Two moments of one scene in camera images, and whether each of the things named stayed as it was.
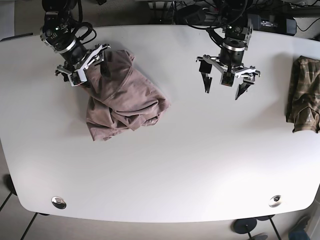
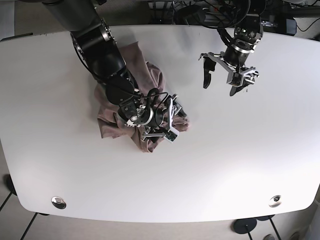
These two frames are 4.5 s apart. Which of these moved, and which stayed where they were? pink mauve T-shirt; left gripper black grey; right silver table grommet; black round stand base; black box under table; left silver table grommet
Moved: left gripper black grey; pink mauve T-shirt
Stayed: right silver table grommet; black round stand base; black box under table; left silver table grommet
